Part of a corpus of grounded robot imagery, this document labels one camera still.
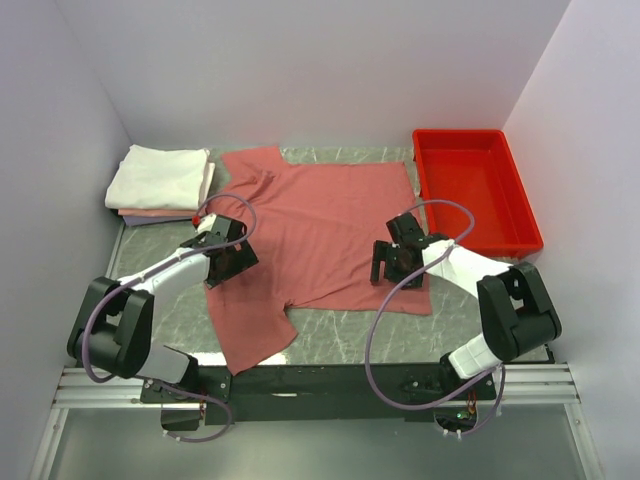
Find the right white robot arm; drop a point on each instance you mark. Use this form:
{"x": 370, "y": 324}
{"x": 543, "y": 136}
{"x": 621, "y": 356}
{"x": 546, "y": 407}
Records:
{"x": 516, "y": 312}

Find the aluminium frame rail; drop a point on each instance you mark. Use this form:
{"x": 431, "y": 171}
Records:
{"x": 531, "y": 384}

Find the white folded t shirt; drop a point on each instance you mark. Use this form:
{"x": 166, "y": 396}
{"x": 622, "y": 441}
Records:
{"x": 139, "y": 156}

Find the pink red t shirt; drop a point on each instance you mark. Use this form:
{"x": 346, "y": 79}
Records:
{"x": 316, "y": 226}

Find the red plastic bin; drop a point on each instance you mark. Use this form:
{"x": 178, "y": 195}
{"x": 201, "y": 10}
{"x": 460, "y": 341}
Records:
{"x": 476, "y": 169}

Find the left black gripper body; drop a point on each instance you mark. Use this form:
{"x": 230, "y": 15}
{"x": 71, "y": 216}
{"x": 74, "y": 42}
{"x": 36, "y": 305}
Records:
{"x": 240, "y": 260}

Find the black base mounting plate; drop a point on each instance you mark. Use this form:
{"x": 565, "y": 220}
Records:
{"x": 326, "y": 392}

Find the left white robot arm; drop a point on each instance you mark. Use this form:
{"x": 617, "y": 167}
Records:
{"x": 112, "y": 333}

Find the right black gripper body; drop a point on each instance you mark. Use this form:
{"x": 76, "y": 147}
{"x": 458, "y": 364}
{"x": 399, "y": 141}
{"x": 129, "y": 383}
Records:
{"x": 395, "y": 270}

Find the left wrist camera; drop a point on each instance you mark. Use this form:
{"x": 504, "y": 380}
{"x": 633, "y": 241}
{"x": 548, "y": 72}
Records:
{"x": 203, "y": 223}

